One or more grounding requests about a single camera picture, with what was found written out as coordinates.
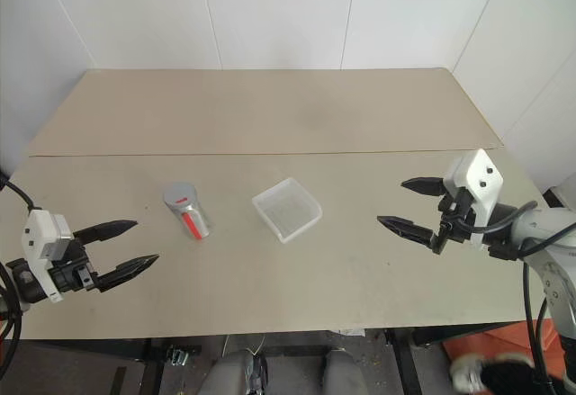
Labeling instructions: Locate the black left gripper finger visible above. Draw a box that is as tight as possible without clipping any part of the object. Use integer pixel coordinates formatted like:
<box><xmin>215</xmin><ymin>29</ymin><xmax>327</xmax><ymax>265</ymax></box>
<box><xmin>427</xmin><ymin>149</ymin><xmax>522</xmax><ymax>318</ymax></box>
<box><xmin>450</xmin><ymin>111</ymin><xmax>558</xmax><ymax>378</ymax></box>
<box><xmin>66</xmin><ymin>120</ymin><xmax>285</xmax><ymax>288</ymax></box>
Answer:
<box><xmin>94</xmin><ymin>254</ymin><xmax>160</xmax><ymax>295</ymax></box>
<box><xmin>73</xmin><ymin>220</ymin><xmax>139</xmax><ymax>247</ymax></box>

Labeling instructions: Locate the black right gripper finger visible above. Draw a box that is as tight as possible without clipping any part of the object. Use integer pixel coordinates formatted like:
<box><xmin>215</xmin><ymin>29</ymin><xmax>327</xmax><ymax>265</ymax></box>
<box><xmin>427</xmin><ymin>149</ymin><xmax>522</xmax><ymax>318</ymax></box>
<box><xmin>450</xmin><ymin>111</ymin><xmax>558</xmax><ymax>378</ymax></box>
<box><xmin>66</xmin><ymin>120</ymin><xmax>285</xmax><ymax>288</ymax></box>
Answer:
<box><xmin>400</xmin><ymin>176</ymin><xmax>446</xmax><ymax>198</ymax></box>
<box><xmin>376</xmin><ymin>215</ymin><xmax>441</xmax><ymax>253</ymax></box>

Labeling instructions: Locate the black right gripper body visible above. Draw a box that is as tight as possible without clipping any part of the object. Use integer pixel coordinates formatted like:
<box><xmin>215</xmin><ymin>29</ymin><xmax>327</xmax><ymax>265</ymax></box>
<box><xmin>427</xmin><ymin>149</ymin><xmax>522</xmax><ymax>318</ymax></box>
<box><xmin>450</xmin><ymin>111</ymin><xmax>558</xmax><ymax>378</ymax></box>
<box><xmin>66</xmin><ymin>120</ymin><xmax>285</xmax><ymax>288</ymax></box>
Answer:
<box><xmin>428</xmin><ymin>186</ymin><xmax>479</xmax><ymax>257</ymax></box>

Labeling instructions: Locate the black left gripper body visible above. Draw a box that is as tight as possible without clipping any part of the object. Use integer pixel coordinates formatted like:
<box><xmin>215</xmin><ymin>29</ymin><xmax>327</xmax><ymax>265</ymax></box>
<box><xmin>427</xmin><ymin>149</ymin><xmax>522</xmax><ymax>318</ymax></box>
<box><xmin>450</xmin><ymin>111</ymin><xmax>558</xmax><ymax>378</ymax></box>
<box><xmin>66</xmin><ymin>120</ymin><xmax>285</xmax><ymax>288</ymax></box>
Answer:
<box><xmin>47</xmin><ymin>242</ymin><xmax>101</xmax><ymax>296</ymax></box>

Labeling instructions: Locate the grey cap with red mark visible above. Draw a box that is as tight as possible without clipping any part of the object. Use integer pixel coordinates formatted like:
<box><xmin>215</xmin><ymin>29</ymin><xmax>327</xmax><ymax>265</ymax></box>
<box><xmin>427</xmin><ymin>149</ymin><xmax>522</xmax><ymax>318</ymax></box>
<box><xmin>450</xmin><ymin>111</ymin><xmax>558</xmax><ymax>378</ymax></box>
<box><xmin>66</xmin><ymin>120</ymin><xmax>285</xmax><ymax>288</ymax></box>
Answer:
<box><xmin>162</xmin><ymin>182</ymin><xmax>200</xmax><ymax>208</ymax></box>

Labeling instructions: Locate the silver can with red label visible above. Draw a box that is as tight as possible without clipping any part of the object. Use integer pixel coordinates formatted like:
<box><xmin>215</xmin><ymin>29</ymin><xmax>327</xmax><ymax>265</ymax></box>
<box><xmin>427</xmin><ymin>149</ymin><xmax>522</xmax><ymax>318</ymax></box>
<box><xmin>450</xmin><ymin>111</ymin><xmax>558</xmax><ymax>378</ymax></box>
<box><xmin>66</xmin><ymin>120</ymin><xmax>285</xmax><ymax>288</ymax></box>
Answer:
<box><xmin>162</xmin><ymin>182</ymin><xmax>213</xmax><ymax>240</ymax></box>

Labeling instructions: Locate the clear plastic square container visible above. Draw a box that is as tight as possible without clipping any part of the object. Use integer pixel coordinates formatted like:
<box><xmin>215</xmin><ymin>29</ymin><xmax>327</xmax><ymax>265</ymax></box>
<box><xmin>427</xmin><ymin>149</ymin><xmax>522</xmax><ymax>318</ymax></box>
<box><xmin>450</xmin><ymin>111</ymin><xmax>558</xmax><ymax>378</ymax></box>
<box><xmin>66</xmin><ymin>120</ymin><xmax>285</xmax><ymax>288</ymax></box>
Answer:
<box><xmin>251</xmin><ymin>177</ymin><xmax>324</xmax><ymax>245</ymax></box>

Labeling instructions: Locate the metal caster wheel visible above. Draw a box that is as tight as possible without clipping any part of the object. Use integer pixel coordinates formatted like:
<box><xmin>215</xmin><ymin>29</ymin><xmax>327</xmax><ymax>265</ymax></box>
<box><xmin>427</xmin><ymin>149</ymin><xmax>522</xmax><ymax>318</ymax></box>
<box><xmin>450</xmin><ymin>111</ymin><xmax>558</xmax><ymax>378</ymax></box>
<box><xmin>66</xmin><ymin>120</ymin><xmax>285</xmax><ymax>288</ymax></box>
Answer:
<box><xmin>165</xmin><ymin>344</ymin><xmax>203</xmax><ymax>367</ymax></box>

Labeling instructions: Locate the orange box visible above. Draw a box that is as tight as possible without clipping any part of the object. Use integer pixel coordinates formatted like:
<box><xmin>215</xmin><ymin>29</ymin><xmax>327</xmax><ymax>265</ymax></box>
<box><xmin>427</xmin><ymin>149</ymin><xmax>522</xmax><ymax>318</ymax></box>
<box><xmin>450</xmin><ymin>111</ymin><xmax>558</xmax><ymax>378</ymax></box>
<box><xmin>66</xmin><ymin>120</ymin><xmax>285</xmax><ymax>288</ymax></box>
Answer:
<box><xmin>442</xmin><ymin>320</ymin><xmax>566</xmax><ymax>372</ymax></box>

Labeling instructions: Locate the white and black shoe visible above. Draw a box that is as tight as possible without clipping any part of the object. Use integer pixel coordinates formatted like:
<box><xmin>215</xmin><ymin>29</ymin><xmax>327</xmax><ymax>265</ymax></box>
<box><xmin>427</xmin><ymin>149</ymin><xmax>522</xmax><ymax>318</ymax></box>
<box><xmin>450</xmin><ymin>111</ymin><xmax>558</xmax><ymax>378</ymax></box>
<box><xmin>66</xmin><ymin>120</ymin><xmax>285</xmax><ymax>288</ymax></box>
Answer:
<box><xmin>449</xmin><ymin>351</ymin><xmax>537</xmax><ymax>395</ymax></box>

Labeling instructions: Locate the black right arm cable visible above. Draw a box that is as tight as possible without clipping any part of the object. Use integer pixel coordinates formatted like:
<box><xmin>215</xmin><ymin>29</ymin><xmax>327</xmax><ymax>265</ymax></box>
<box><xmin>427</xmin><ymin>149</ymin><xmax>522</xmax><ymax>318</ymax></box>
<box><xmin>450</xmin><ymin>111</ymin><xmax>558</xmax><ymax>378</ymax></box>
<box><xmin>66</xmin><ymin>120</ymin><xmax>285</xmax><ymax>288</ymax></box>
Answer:
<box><xmin>443</xmin><ymin>201</ymin><xmax>576</xmax><ymax>395</ymax></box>

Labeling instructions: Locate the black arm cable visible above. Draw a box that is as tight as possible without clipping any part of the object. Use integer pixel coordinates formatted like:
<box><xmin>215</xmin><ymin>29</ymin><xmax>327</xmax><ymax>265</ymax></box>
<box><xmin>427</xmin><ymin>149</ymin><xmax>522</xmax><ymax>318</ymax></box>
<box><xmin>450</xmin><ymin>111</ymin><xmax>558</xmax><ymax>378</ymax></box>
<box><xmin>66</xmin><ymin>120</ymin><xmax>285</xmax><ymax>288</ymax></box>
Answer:
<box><xmin>443</xmin><ymin>201</ymin><xmax>576</xmax><ymax>395</ymax></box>
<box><xmin>0</xmin><ymin>173</ymin><xmax>41</xmax><ymax>369</ymax></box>

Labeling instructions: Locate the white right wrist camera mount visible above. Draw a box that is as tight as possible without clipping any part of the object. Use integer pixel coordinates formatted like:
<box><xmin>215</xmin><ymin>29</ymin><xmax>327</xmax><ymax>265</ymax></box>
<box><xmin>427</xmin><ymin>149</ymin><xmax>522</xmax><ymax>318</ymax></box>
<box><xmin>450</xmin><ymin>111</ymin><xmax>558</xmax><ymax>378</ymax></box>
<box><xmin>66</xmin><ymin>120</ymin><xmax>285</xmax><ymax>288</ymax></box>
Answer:
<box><xmin>442</xmin><ymin>148</ymin><xmax>503</xmax><ymax>253</ymax></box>

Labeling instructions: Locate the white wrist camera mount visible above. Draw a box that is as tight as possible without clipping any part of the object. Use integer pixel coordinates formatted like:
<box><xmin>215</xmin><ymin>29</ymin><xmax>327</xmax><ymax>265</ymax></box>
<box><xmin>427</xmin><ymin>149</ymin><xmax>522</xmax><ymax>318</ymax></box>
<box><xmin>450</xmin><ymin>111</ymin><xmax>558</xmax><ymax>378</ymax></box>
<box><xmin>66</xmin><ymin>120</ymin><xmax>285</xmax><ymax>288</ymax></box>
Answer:
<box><xmin>21</xmin><ymin>208</ymin><xmax>74</xmax><ymax>305</ymax></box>
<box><xmin>442</xmin><ymin>148</ymin><xmax>503</xmax><ymax>253</ymax></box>

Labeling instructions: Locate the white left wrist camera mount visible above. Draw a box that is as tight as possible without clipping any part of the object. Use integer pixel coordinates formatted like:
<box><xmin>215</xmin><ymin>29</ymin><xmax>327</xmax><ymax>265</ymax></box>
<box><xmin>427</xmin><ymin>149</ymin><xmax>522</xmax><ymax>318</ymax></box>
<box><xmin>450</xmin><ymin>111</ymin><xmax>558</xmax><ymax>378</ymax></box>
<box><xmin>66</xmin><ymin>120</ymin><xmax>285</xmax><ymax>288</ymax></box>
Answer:
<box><xmin>21</xmin><ymin>208</ymin><xmax>74</xmax><ymax>305</ymax></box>

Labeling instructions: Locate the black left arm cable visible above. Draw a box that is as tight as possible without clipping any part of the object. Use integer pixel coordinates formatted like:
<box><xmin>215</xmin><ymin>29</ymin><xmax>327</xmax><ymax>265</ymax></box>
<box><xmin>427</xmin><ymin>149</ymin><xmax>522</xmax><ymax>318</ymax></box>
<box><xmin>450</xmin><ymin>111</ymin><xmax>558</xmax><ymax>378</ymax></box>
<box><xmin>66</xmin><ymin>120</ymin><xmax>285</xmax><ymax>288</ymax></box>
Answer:
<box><xmin>0</xmin><ymin>173</ymin><xmax>41</xmax><ymax>369</ymax></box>

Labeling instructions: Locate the black table frame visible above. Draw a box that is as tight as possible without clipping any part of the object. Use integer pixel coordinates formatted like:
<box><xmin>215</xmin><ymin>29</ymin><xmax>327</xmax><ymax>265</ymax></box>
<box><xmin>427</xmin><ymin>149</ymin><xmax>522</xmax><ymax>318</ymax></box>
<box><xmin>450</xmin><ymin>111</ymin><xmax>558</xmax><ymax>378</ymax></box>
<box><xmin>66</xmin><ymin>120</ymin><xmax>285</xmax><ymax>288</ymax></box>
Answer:
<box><xmin>112</xmin><ymin>325</ymin><xmax>451</xmax><ymax>395</ymax></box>

